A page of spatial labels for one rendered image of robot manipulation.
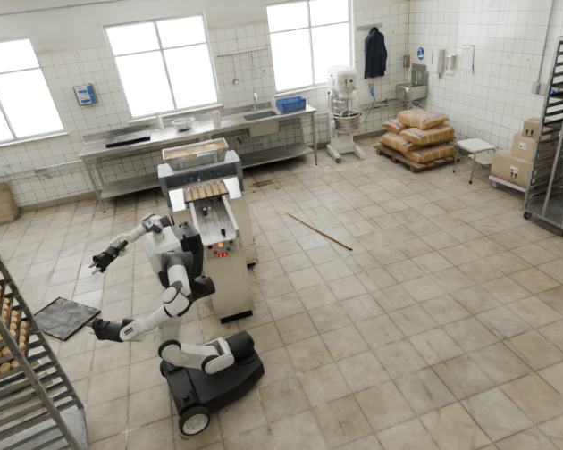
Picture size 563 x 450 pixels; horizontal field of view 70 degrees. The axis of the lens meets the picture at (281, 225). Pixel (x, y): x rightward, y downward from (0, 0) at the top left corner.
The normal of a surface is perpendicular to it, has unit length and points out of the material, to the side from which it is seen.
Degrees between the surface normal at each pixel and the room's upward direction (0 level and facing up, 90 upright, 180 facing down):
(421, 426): 0
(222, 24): 90
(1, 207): 67
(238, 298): 90
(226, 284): 90
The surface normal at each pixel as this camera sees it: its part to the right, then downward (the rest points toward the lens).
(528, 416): -0.11, -0.86
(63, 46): 0.29, 0.44
